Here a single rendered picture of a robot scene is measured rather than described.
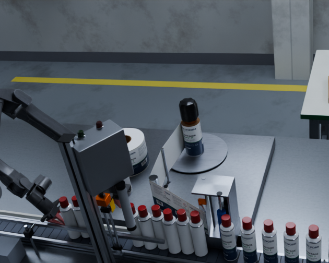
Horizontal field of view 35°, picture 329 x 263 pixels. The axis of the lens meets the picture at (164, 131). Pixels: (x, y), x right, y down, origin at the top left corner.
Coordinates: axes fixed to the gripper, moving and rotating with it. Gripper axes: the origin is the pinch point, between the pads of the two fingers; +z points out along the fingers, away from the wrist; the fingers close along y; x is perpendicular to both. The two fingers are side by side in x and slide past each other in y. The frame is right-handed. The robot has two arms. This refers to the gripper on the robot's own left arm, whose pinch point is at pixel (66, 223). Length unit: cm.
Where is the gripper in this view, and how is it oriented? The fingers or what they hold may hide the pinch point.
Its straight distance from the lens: 227.2
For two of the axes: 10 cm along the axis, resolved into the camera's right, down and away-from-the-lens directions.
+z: 7.0, 6.7, 2.5
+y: 3.0, -5.8, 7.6
